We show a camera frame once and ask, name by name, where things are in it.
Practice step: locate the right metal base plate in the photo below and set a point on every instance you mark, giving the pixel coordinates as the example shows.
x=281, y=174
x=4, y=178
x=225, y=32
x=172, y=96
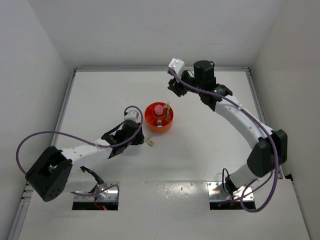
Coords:
x=217, y=194

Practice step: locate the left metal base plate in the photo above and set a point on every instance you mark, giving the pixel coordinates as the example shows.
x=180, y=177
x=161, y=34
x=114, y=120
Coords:
x=107, y=192

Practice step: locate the metal base plate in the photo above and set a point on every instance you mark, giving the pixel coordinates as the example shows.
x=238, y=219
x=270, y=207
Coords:
x=107, y=192
x=217, y=194

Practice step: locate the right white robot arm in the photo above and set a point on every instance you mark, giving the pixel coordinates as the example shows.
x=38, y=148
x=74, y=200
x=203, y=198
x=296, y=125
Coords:
x=269, y=147

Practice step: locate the pink capped glue bottle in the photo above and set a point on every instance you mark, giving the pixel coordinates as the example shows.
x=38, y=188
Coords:
x=158, y=110

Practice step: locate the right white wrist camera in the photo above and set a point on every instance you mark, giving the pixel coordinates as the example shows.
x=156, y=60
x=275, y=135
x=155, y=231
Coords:
x=176, y=65

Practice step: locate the orange round divided container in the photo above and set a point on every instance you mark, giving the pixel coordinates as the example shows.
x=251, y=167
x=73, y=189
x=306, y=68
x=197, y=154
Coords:
x=159, y=117

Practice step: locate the green glue stick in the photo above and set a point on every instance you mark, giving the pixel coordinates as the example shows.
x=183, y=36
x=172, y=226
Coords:
x=170, y=116

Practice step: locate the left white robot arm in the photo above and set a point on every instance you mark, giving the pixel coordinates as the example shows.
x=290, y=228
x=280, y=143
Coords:
x=50, y=173

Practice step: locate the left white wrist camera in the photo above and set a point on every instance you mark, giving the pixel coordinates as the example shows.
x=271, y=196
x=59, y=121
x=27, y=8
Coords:
x=132, y=115

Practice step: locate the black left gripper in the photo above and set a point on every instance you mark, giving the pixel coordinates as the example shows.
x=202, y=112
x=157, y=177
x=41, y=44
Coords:
x=140, y=137

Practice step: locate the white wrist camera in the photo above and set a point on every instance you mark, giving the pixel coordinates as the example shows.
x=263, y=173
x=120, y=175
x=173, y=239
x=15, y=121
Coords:
x=132, y=115
x=176, y=65

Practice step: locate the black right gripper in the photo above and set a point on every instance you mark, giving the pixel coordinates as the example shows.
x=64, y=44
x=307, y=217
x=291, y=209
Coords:
x=175, y=86

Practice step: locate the small tan barcode box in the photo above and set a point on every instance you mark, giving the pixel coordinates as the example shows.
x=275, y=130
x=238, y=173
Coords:
x=150, y=143

